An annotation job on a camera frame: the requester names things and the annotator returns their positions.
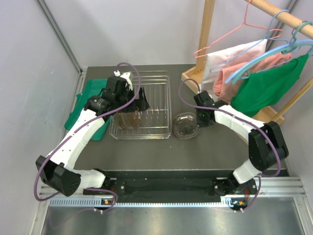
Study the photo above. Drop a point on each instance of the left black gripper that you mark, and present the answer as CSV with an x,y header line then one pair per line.
x,y
143,105

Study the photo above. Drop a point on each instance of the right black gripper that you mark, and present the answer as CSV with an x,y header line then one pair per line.
x,y
200,123

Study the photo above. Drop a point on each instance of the clear glass plate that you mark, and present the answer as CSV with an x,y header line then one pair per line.
x,y
185,126
120,121
136,121

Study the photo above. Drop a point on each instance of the amber glass plate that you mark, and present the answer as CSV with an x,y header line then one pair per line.
x,y
130,120

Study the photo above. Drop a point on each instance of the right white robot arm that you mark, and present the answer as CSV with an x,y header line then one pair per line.
x,y
266,144

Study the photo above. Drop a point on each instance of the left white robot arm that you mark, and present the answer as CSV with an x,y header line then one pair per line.
x,y
57,169

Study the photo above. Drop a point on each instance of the wooden clothes rack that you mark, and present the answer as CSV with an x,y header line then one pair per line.
x,y
193,76

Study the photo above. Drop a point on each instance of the pink hanging garment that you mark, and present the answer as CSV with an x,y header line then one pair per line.
x,y
226,91

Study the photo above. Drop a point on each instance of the folded green t-shirt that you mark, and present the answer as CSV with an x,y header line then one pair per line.
x,y
93,87

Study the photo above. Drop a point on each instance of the white hanging garment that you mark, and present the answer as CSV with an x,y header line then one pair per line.
x,y
208,80

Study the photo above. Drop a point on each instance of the green hanging garment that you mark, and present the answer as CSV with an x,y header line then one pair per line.
x,y
266,88

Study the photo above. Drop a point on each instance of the light blue plastic hanger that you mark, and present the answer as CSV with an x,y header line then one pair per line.
x,y
283,48

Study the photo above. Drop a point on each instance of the wire dish rack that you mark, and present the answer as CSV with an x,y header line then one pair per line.
x,y
156,122

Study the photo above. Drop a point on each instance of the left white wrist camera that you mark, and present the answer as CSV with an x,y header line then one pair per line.
x,y
128,76

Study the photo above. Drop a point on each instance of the slotted cable duct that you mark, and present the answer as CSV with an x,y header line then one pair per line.
x,y
99,202

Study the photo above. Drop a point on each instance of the aluminium frame profile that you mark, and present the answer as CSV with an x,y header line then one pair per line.
x,y
58,33

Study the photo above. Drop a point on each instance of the pink wire hanger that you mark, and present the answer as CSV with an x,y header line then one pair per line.
x,y
280,31

